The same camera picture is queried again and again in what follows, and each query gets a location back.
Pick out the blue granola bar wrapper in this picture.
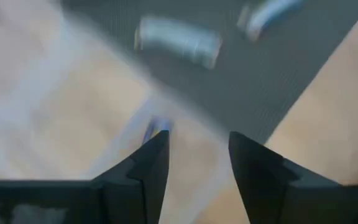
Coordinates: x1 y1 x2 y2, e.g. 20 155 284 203
236 0 304 43
134 14 223 70

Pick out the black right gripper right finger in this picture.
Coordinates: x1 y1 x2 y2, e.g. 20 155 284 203
227 131 358 224

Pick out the blue and yellow granola bar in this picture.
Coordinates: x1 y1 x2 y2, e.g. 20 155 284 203
142 116 174 144

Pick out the grey textured mat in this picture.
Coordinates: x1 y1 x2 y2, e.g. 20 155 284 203
59 0 358 146

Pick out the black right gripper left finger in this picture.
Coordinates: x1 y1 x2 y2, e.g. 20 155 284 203
91 129 171 224

